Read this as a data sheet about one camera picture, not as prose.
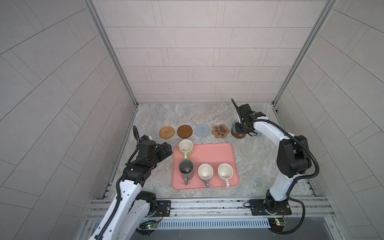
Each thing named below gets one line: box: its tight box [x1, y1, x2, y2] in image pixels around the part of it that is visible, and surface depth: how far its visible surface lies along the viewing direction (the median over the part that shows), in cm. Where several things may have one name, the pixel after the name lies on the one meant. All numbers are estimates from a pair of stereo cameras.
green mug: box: [178, 139, 193, 160], surface depth 86 cm
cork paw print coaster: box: [211, 124, 230, 139], surface depth 102 cm
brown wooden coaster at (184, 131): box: [177, 124, 193, 139], surface depth 102 cm
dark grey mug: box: [179, 159, 194, 186], surface depth 77 cm
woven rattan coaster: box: [159, 126, 175, 140], surface depth 101 cm
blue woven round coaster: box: [194, 124, 210, 138], surface depth 104 cm
